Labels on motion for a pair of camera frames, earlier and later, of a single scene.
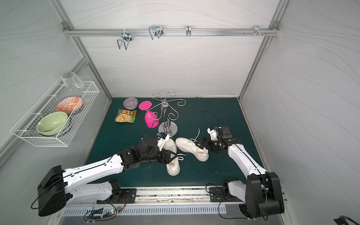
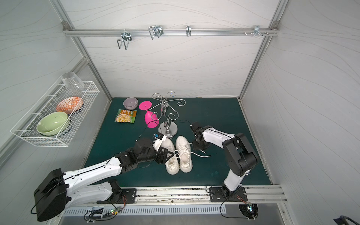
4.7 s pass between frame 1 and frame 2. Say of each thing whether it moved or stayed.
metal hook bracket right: stayed
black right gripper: moved
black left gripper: stayed
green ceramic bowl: stayed
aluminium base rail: stayed
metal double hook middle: stayed
